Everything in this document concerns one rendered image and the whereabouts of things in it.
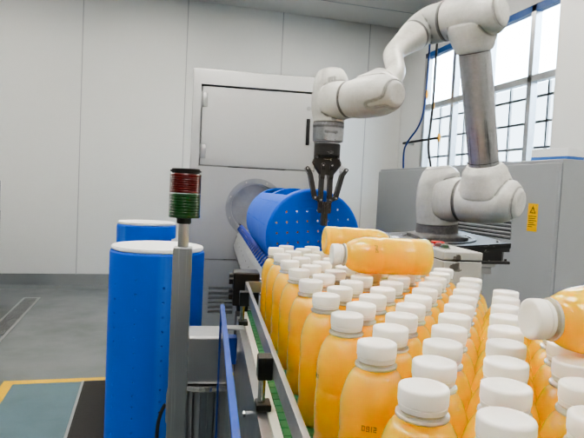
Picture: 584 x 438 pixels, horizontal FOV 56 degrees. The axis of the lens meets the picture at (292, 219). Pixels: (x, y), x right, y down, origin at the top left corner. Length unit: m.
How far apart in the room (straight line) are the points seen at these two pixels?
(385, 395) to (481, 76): 1.47
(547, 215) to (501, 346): 2.45
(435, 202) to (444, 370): 1.57
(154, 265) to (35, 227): 5.18
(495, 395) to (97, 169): 6.33
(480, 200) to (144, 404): 1.25
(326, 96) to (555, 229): 1.74
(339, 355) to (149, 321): 1.05
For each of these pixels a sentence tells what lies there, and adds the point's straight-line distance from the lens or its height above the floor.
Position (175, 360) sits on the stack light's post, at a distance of 1.17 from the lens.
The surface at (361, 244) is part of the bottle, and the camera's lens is 0.97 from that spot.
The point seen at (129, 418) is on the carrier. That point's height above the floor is 0.54.
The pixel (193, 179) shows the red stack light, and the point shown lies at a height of 1.24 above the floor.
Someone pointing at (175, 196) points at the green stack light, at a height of 1.20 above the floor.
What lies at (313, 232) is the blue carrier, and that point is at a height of 1.10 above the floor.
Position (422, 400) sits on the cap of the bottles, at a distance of 0.43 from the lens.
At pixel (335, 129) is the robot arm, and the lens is 1.55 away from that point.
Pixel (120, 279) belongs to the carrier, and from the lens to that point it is 1.66.
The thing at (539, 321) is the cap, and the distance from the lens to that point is 0.56.
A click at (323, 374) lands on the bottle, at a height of 1.01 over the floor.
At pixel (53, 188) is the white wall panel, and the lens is 6.70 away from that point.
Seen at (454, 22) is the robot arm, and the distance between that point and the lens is 1.89.
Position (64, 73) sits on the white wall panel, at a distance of 6.79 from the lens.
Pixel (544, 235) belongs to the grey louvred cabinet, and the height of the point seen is 1.06.
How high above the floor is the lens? 1.23
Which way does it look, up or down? 3 degrees down
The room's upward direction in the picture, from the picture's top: 3 degrees clockwise
